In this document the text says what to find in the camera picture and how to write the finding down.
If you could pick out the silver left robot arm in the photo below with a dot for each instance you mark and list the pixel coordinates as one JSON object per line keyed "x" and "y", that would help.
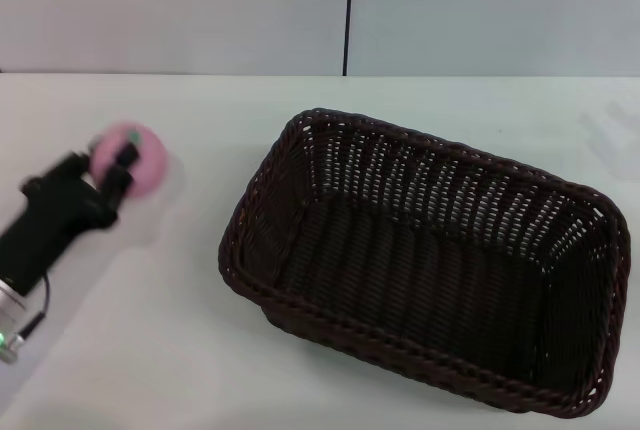
{"x": 10, "y": 320}

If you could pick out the pink toy peach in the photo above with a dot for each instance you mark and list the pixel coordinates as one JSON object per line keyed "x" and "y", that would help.
{"x": 147, "y": 165}

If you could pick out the dark brown woven basket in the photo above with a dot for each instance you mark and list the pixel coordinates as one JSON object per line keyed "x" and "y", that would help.
{"x": 425, "y": 270}

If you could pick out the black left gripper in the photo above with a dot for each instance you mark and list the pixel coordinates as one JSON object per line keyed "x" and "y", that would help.
{"x": 55, "y": 215}

